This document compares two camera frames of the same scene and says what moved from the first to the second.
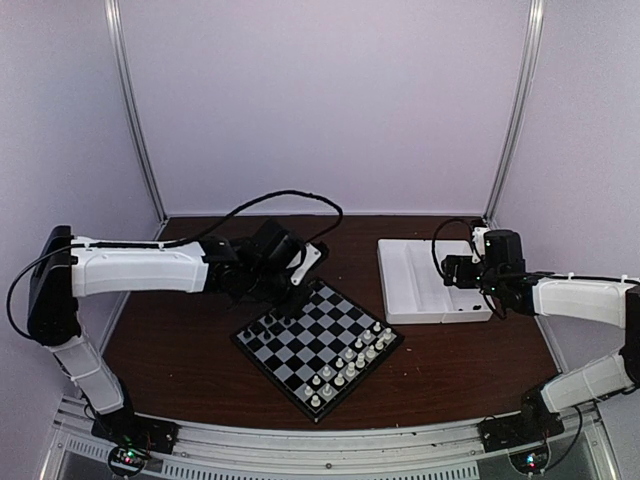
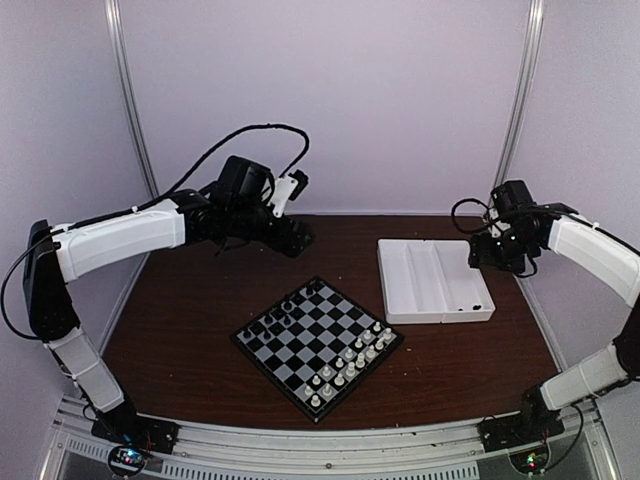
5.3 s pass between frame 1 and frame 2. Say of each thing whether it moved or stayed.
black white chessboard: stayed
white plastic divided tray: stayed
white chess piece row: stayed
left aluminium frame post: stayed
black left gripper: moved
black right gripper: moved
